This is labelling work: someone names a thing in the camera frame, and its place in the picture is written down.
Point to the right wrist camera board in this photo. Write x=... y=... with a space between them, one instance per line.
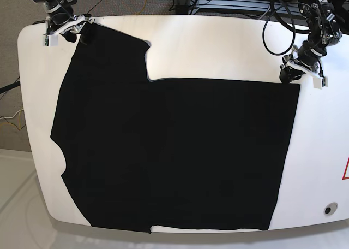
x=50 y=40

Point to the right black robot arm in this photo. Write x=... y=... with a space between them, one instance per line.
x=159 y=49

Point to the black T-shirt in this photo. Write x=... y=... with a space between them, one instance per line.
x=200 y=154

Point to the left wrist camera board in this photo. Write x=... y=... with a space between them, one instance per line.
x=320 y=82

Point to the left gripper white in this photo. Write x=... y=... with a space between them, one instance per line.
x=308 y=61

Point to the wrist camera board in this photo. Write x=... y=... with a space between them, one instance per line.
x=50 y=40
x=320 y=82

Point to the table cable grommet hole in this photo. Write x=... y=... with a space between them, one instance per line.
x=330 y=209

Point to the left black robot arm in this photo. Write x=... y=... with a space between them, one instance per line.
x=319 y=19

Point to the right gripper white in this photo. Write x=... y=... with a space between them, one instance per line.
x=74 y=24

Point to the red warning sticker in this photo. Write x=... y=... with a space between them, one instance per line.
x=345 y=175

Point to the aluminium frame rail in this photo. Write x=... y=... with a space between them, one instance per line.
x=243 y=5

